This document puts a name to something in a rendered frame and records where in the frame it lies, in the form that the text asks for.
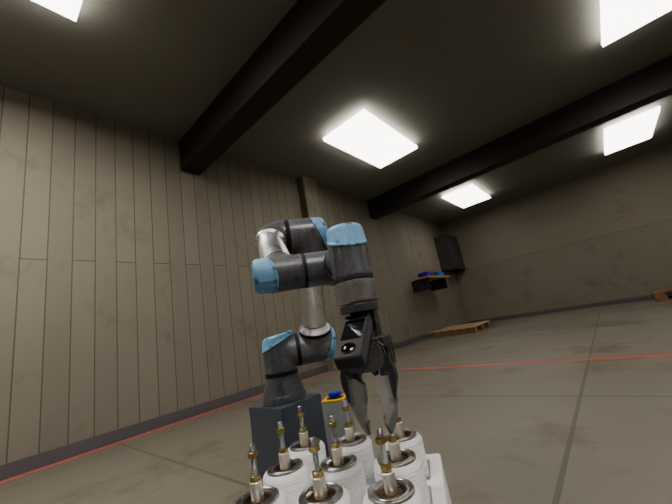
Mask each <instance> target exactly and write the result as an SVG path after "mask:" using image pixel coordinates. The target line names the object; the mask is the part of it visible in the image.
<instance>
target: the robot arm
mask: <svg viewBox="0 0 672 504"><path fill-rule="evenodd" d="M254 246H255V250H256V252H257V253H258V254H259V257H260V259H255V260H253V262H252V272H253V281H254V288H255V291H256V293H258V294H266V293H271V294H274V293H276V292H282V291H289V290H296V289H300V297H301V309H302V321H303V324H302V325H301V326H300V327H299V333H295V334H293V332H292V330H290V331H287V332H284V333H280V334H277V335H274V336H271V337H268V338H265V339H264V340H263V341H262V354H263V361H264V370H265V378H266V383H265V389H264V396H263V406H265V407H275V406H282V405H286V404H290V403H294V402H297V401H299V400H302V399H304V398H305V397H306V390H305V388H304V386H303V384H302V381H301V379H300V377H299V374H298V368H297V366H301V365H305V364H310V363H315V362H320V361H321V362H323V361H325V360H329V359H332V358H333V361H334V363H335V365H336V367H337V369H338V370H339V371H340V380H341V385H342V388H343V390H344V393H345V395H346V398H347V400H348V403H349V404H350V406H351V408H352V411H353V413H354V415H355V417H356V419H357V420H358V422H359V424H360V425H361V427H362V428H363V430H364V431H365V433H366V434H367V435H371V427H370V420H369V418H368V416H367V403H368V395H367V391H366V384H365V382H363V380H362V375H363V373H369V372H371V373H372V374H373V375H374V376H377V375H378V374H379V370H380V375H381V376H380V378H379V379H378V380H377V382H376V383H375V388H376V392H377V393H378V394H379V395H380V397H381V400H382V410H383V411H384V414H385V425H386V427H387V429H388V431H389V433H390V434H393V433H394V430H395V427H396V424H397V417H398V401H399V396H398V392H397V386H398V373H397V369H396V366H395V363H396V362H397V361H396V357H395V352H394V347H393V342H392V337H391V334H387V335H382V332H381V327H380V322H379V317H378V312H377V309H379V306H378V302H377V301H375V300H377V299H378V294H377V289H376V284H375V279H374V277H373V272H372V267H371V262H370V257H369V252H368V247H367V239H366V238H365V234H364V230H363V227H362V226H361V225H360V224H358V223H354V222H348V223H341V224H337V225H335V226H332V227H331V228H329V229H328V228H327V225H326V223H325V221H324V220H323V219H322V218H320V217H314V218H311V217H309V218H301V219H290V220H279V221H275V222H272V223H269V224H268V225H266V226H264V227H263V228H261V229H260V230H259V231H258V233H257V234H256V236H255V239H254ZM326 250H327V251H326ZM290 254H292V255H290ZM324 285H329V286H335V289H336V292H334V295H335V296H336V297H337V301H338V305H339V306H342V308H340V313H341V315H349V314H350V316H347V317H346V318H345V321H344V324H343V328H342V331H341V334H340V337H339V341H338V344H337V347H336V335H335V331H334V329H333V328H332V327H330V324H329V323H328V322H326V314H325V299H324ZM390 343H391V346H390ZM388 346H389V349H388ZM391 347H392V351H391ZM389 351H390V353H389ZM392 352H393V356H392ZM390 356H391V357H390Z"/></svg>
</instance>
